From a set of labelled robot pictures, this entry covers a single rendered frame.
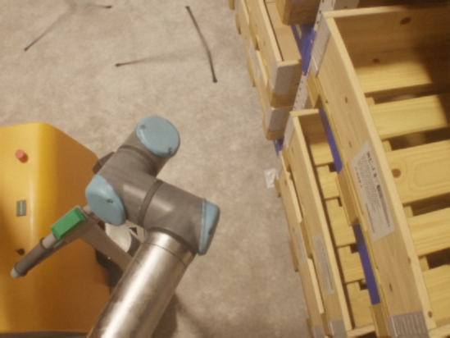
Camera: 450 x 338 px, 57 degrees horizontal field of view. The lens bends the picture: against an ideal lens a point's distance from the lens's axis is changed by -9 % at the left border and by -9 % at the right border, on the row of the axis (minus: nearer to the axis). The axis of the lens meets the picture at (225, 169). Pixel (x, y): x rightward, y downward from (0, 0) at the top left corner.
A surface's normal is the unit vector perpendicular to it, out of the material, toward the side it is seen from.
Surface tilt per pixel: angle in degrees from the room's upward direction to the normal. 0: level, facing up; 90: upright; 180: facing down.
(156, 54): 0
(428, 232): 0
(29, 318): 0
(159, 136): 37
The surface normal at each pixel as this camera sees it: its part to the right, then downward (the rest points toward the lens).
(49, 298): 0.70, -0.35
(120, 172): 0.17, -0.69
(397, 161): 0.00, -0.37
